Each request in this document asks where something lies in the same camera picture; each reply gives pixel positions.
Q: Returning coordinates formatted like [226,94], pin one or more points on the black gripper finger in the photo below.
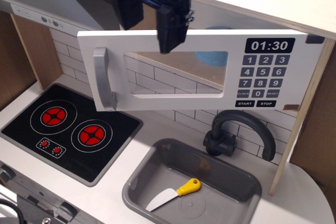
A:
[128,12]
[172,26]

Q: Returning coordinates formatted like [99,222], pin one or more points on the white toy microwave door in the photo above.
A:
[266,69]

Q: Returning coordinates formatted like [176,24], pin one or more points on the wooden microwave cabinet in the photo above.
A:
[309,16]

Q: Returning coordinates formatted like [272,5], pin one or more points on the grey range hood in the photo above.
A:
[67,16]

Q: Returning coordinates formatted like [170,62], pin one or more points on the light blue bowl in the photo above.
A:
[217,58]

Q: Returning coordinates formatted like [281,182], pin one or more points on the dark grey toy faucet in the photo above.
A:
[218,141]

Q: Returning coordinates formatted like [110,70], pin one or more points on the black toy stovetop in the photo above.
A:
[63,129]

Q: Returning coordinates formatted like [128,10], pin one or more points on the grey toy sink basin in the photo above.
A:
[176,183]

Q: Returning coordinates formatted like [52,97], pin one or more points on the grey oven control panel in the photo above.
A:
[37,204]

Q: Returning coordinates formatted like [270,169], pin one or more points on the yellow handled toy knife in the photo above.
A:
[168,194]

